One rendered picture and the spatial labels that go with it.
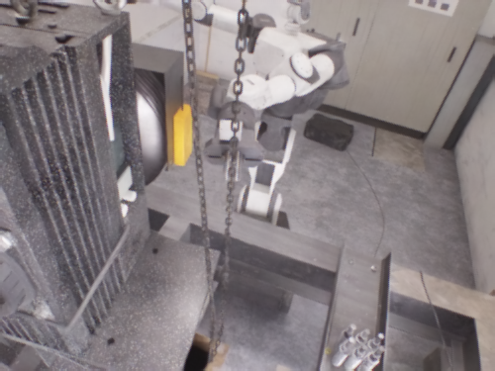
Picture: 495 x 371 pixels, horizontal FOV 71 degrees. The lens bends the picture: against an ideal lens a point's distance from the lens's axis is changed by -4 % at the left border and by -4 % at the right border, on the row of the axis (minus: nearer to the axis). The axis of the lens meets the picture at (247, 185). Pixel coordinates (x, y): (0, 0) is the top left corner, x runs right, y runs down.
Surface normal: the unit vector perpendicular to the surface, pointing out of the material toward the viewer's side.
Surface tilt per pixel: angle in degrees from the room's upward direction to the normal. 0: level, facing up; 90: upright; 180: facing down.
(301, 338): 0
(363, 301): 0
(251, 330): 0
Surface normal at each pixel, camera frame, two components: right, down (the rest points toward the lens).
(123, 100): -0.20, 0.65
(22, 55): 0.97, 0.22
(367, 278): 0.11, -0.73
